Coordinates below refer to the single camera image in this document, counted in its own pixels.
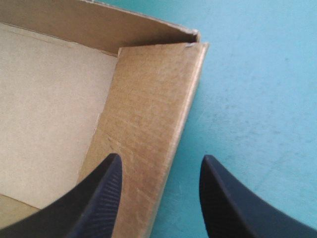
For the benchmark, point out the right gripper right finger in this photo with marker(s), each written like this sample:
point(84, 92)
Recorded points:
point(237, 205)

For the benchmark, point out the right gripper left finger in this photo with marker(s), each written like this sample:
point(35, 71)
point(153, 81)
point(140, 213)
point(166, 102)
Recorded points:
point(81, 210)

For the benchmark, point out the brown cardboard box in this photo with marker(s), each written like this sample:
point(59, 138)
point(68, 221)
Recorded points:
point(104, 99)

